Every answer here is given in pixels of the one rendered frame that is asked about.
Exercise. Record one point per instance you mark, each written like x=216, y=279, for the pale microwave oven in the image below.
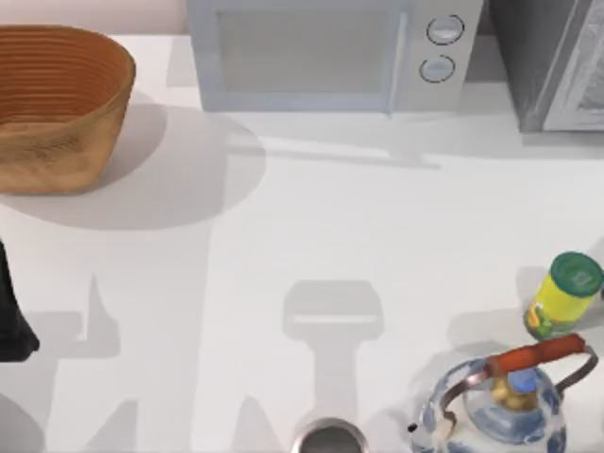
x=302, y=56

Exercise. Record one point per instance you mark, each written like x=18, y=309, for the round microwave knob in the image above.
x=445, y=29
x=437, y=69

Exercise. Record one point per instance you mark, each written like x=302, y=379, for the silver metal cup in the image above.
x=330, y=436

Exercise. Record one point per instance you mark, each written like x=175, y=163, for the blue and white kettle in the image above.
x=500, y=406

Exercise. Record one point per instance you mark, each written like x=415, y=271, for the brown woven basket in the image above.
x=56, y=118

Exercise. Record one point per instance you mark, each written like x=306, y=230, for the yellow bottle with green cap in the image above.
x=561, y=302

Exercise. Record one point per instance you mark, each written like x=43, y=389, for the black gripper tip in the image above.
x=11, y=321

